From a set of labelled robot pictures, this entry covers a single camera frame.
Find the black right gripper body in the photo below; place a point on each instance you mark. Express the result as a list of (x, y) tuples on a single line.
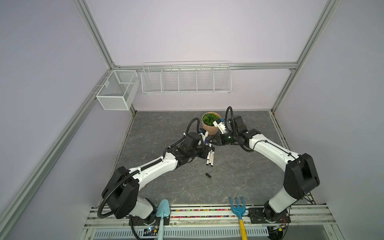
[(228, 138)]

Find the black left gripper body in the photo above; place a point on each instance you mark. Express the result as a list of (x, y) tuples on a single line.
[(202, 152)]

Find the white marker pen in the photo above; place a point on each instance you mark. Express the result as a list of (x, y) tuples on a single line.
[(208, 159), (212, 158)]

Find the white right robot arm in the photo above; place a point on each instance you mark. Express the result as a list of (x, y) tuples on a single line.
[(300, 177)]

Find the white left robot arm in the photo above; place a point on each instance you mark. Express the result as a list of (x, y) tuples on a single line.
[(120, 197)]

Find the pink faceted plant pot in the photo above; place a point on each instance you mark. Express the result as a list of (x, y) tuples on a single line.
[(212, 130)]

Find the green artificial plant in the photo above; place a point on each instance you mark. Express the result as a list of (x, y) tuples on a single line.
[(210, 118)]

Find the teal garden trowel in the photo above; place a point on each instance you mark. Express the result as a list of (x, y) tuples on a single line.
[(163, 212)]

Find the white mesh basket small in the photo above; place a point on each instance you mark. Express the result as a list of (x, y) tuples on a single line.
[(118, 91)]

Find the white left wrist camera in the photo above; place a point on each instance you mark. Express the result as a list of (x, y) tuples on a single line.
[(204, 134)]

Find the white wire basket long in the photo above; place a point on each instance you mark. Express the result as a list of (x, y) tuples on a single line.
[(186, 77)]

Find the blue garden fork yellow handle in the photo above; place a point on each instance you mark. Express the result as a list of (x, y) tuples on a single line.
[(238, 208)]

